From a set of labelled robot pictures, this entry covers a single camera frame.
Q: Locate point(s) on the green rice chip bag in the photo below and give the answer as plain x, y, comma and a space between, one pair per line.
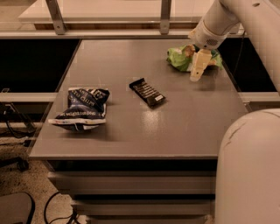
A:
177, 58

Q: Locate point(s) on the black snack bar wrapper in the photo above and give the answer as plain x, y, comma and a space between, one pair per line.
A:
147, 93

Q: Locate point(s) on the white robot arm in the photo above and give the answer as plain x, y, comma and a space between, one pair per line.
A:
248, 169

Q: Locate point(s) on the grey drawer cabinet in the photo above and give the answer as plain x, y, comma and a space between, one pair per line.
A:
143, 165

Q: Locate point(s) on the black office chair base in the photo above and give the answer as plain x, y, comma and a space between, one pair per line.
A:
22, 164

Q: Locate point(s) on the white raised platform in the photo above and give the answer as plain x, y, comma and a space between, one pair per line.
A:
132, 11

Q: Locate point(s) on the metal railing frame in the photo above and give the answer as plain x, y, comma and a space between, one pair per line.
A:
41, 19

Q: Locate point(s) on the blue chip bag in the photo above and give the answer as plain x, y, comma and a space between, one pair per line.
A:
86, 109

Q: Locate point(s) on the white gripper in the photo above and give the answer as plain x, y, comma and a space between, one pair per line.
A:
207, 39

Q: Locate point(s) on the grey chair seat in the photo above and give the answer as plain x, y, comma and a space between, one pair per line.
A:
16, 208

